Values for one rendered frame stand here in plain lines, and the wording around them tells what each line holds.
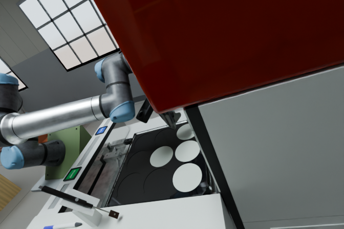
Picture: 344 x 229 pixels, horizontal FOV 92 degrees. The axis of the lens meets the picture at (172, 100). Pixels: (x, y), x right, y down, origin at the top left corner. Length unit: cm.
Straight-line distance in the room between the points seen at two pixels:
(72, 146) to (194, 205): 81
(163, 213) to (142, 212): 6
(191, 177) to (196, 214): 15
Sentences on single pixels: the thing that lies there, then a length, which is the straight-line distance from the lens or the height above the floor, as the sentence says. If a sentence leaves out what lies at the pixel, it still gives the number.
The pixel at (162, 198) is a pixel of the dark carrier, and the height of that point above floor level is 90.
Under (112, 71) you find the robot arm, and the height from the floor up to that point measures 127.
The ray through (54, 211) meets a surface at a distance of 77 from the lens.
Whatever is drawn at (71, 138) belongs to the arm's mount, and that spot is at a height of 97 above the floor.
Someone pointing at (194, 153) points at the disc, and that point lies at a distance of 64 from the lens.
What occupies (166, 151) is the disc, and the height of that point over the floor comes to 90.
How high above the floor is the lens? 136
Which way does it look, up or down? 27 degrees down
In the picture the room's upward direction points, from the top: 25 degrees counter-clockwise
